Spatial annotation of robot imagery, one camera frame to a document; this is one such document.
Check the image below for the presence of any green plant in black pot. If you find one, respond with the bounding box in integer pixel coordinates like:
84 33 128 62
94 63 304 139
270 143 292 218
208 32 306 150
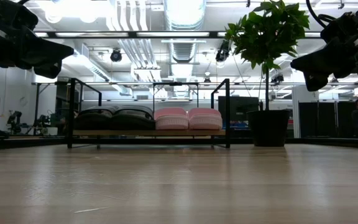
224 0 310 147

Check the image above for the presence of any black background cabinet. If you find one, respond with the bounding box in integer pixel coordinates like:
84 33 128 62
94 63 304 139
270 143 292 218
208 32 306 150
218 95 260 122

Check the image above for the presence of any black slide sandal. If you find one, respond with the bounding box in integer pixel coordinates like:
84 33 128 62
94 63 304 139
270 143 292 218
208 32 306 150
74 105 119 131
112 105 157 131

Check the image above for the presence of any pink slide sandal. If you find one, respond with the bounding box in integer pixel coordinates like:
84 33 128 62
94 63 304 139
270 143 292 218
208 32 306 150
187 108 224 131
153 107 190 131

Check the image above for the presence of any black partition wall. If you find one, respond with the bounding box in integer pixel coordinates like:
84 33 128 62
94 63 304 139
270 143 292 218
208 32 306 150
298 100 358 138

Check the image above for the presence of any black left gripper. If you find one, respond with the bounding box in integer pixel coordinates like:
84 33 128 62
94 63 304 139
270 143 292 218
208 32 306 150
0 0 75 80

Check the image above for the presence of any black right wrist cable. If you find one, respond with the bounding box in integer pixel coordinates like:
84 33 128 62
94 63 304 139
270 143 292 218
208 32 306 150
305 0 335 29

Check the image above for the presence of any silver ceiling air duct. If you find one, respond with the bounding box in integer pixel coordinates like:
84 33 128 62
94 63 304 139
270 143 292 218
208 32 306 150
163 0 208 97

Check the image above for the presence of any wooden shelf black metal frame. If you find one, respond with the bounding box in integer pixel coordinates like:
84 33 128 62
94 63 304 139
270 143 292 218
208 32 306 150
67 77 231 149

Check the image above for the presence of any black ceiling spotlight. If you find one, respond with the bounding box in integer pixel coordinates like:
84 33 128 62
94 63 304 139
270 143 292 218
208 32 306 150
215 40 231 62
109 49 123 63

